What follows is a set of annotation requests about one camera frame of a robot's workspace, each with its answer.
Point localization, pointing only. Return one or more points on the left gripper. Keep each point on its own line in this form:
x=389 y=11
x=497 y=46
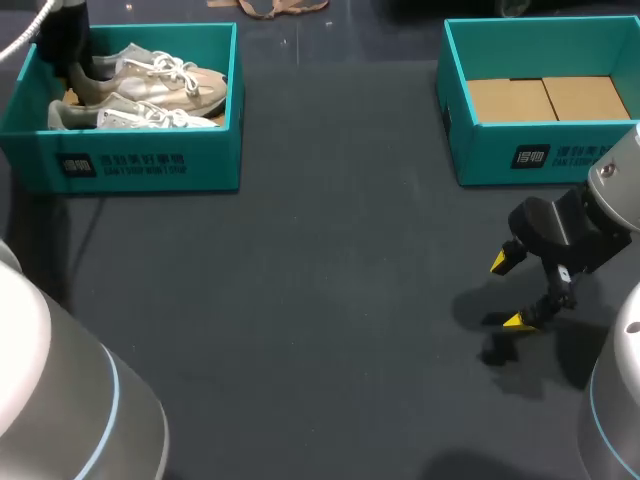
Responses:
x=65 y=35

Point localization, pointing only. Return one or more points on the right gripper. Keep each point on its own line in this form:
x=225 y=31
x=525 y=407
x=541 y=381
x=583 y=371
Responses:
x=565 y=225

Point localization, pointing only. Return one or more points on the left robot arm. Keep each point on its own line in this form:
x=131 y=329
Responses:
x=55 y=380

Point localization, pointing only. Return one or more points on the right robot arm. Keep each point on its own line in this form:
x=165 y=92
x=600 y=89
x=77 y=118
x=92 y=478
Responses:
x=617 y=170

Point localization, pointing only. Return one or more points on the white and grey shoe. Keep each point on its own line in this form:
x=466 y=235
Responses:
x=120 y=117

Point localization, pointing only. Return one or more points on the tan and white shoe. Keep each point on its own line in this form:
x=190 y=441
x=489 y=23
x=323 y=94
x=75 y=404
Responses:
x=155 y=85

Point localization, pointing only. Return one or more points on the empty teal box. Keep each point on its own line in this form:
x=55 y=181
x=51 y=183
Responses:
x=495 y=150

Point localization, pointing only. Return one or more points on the teal box with shoes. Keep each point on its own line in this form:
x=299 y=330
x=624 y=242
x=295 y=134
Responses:
x=150 y=165

